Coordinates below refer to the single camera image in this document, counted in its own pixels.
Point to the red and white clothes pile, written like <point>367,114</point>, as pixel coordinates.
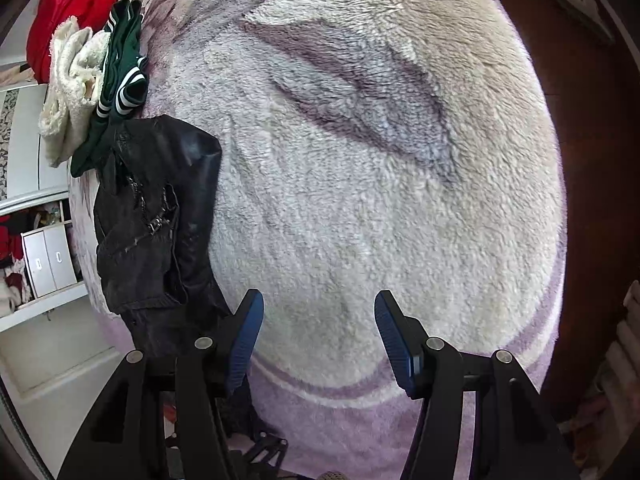
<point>10,260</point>

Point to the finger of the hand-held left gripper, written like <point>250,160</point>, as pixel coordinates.
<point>265,449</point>

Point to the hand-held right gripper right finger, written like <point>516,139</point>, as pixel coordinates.
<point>395,340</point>

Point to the white two-drawer box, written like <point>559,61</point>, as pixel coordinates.
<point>47,260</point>

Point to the black leather jacket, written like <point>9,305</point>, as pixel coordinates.
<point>150,240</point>

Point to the pale patterned cloth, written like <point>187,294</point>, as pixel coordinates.
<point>612,375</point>

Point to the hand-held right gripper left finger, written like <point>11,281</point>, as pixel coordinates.
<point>246,340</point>

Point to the white wardrobe shelf unit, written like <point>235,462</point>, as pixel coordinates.
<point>25,130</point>

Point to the green white-striped garment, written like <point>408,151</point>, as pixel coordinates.
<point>122,60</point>

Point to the fluffy lavender leaf-print blanket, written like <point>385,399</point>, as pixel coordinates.
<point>350,210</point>

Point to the cream fleece garment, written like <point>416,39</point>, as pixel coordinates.
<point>70,90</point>

